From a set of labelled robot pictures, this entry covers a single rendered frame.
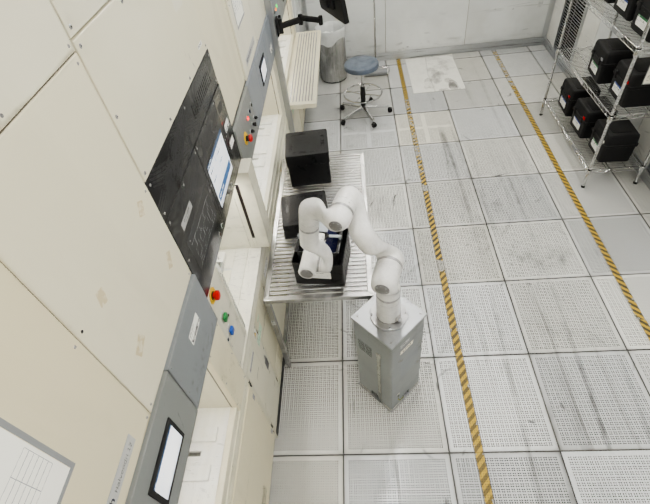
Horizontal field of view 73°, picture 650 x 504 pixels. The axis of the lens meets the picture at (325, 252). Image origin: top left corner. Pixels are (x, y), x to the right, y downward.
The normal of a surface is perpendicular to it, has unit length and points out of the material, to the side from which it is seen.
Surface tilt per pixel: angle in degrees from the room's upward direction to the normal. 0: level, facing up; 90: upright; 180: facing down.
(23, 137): 90
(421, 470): 0
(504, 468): 0
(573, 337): 0
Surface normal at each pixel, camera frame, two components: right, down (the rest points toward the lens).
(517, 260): -0.11, -0.67
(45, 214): 0.99, -0.06
